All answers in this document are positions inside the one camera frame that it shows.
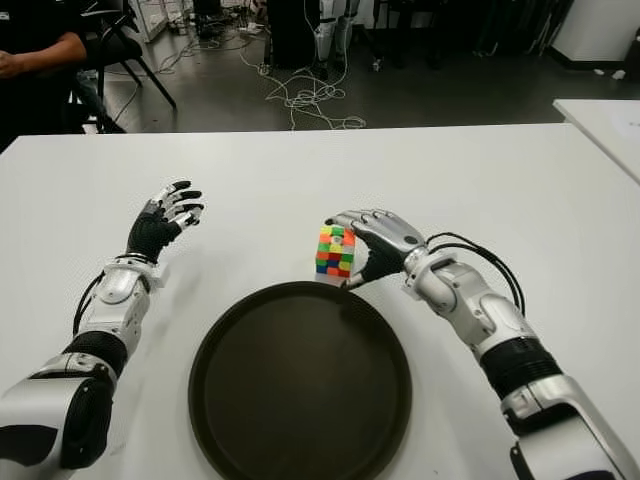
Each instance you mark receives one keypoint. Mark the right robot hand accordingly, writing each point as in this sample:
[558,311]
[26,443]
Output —
[390,245]

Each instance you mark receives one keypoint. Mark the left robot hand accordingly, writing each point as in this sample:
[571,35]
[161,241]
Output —
[150,232]

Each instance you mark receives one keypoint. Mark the multicoloured Rubik's cube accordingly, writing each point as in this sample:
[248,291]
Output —
[334,252]

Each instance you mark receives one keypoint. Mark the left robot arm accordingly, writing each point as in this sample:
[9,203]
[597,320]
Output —
[115,290]

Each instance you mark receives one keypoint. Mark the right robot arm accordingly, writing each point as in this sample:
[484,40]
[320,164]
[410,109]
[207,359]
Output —
[475,300]

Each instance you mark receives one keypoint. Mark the dark brown round plate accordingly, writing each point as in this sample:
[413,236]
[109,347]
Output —
[300,380]

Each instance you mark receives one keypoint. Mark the standing person in blue jeans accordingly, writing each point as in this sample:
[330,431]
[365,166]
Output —
[95,102]

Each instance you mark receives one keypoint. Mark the seated person in black shirt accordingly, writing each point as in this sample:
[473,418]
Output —
[30,100]

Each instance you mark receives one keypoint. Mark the black folding chair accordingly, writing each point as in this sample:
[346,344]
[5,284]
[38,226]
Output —
[120,47]

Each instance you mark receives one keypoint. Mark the white glass display cabinet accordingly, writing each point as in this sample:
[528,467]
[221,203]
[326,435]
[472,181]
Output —
[150,20]

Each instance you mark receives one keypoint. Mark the silver humanoid robot legs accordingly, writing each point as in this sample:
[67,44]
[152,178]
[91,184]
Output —
[325,35]

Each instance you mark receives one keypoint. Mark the white power strip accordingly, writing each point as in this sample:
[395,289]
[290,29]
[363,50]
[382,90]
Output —
[250,27]

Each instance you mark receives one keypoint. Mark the white side table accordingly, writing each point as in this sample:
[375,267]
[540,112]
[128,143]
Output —
[600,130]

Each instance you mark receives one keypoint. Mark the small white floor object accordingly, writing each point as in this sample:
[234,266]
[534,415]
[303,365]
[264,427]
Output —
[619,74]

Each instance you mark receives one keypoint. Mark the white cabinet with black base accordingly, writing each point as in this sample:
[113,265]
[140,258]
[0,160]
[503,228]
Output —
[600,30]

